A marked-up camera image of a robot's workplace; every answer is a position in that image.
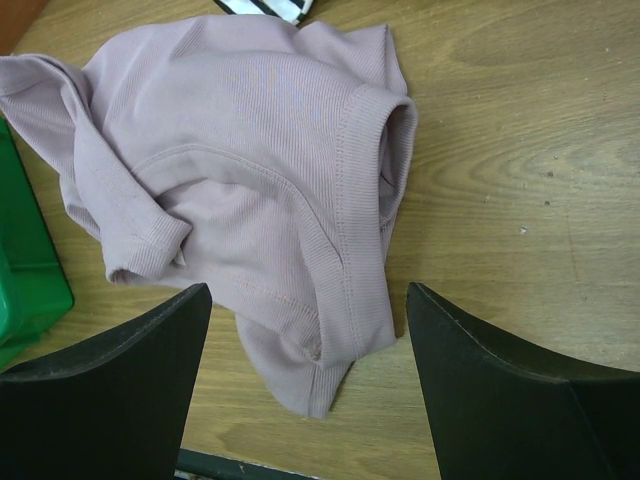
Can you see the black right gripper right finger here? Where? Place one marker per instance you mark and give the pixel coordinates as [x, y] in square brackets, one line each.
[501, 407]

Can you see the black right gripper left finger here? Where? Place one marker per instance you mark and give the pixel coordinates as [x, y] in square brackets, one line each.
[113, 406]

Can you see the mauve pink tank top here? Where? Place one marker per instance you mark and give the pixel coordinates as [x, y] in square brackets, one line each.
[261, 159]

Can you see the green plastic laundry basket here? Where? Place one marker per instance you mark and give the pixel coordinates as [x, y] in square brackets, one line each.
[35, 293]

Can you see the black white striped garment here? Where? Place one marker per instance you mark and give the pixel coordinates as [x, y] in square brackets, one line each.
[291, 11]

